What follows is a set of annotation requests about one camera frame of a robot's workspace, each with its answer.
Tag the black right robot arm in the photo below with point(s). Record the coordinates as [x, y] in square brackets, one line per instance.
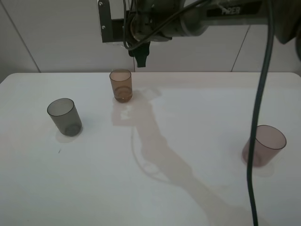
[198, 15]

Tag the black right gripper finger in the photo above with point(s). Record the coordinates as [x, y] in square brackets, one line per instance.
[140, 54]

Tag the pink translucent plastic cup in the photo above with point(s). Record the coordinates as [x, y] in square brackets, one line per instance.
[269, 142]

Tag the orange translucent plastic cup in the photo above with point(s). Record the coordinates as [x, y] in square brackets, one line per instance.
[121, 82]

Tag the grey translucent plastic cup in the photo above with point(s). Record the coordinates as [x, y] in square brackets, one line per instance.
[65, 116]

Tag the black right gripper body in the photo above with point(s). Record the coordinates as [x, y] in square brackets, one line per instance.
[146, 15]

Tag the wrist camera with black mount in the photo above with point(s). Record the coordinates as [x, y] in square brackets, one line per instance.
[111, 21]

